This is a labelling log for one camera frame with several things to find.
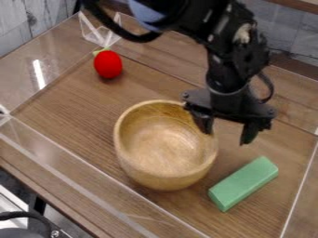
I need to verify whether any green rectangular block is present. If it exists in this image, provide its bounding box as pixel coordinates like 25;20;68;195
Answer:
207;156;279;212

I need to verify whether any black cable lower left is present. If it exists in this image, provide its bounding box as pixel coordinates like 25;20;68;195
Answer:
0;211;53;238

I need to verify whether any brown wooden bowl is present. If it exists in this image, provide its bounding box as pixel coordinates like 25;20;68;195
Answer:
114;99;219;191

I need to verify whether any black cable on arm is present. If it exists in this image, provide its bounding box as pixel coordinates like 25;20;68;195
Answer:
79;0;275;104

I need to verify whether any black table leg frame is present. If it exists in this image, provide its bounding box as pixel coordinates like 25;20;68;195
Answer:
27;193;82;238

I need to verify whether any red plush strawberry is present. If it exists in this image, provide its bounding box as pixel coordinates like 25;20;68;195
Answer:
94;48;123;79

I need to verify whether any clear acrylic corner bracket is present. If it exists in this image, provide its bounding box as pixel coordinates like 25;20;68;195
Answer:
79;12;120;48

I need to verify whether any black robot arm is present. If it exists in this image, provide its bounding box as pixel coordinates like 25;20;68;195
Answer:
82;0;275;144

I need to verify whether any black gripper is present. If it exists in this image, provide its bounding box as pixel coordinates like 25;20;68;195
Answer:
182;86;277;145

